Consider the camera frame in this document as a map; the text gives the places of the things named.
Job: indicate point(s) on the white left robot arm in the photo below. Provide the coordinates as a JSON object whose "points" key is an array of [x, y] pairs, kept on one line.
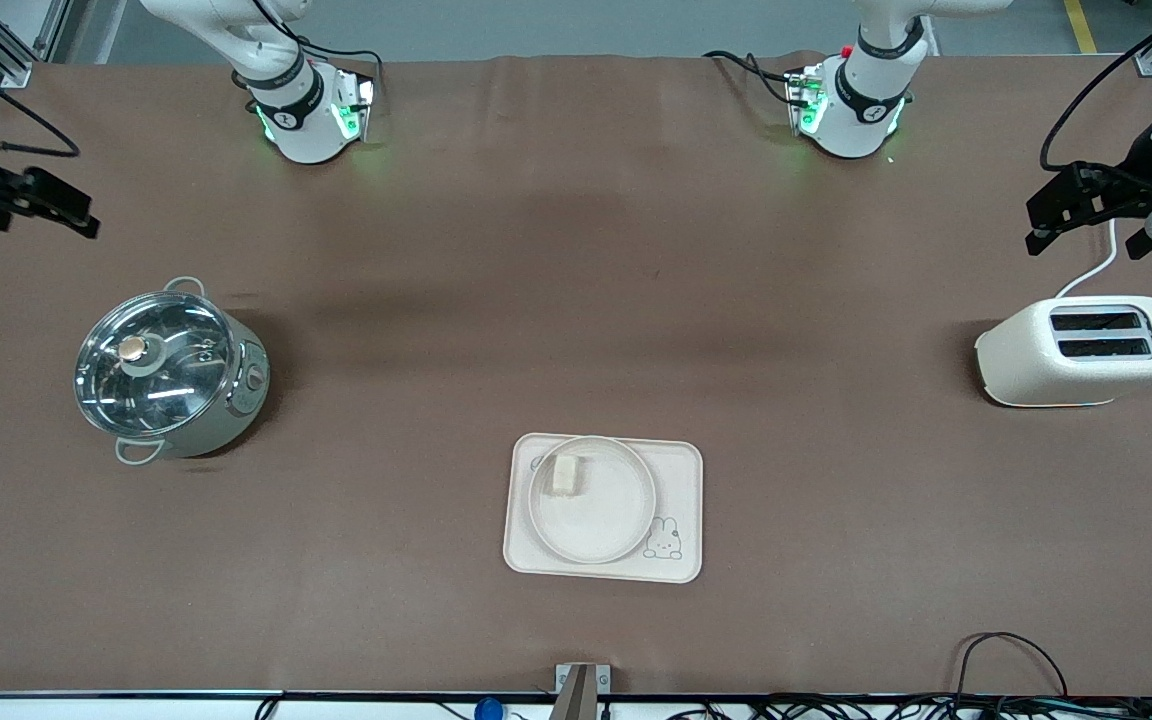
{"points": [[851, 110]]}

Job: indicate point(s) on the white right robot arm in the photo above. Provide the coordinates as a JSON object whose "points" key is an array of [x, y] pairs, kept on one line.
{"points": [[301, 120]]}

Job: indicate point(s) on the brown table cover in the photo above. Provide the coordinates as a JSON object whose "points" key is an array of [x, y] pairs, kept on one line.
{"points": [[576, 250]]}

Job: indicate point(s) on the blue round knob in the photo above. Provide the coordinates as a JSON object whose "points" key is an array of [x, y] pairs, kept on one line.
{"points": [[488, 710]]}

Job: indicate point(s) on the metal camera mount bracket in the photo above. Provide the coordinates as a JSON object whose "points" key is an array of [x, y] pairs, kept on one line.
{"points": [[581, 690]]}

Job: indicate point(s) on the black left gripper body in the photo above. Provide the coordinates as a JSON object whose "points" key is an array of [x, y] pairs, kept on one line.
{"points": [[1144, 172]]}

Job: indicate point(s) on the beige rabbit print tray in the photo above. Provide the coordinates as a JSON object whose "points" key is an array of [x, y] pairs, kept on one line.
{"points": [[676, 500]]}

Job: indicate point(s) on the glass pot lid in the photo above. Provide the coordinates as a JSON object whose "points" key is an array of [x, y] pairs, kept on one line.
{"points": [[151, 365]]}

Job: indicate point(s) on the round beige plate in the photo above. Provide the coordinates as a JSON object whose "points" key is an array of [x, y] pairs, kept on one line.
{"points": [[601, 520]]}

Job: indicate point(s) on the grey electric cooking pot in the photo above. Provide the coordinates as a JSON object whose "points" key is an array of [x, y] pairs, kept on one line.
{"points": [[226, 400]]}

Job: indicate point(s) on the pale steamed bun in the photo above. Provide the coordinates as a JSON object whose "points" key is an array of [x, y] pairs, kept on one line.
{"points": [[568, 475]]}

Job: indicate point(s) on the cream two-slot toaster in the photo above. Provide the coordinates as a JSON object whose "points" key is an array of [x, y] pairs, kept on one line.
{"points": [[1026, 365]]}

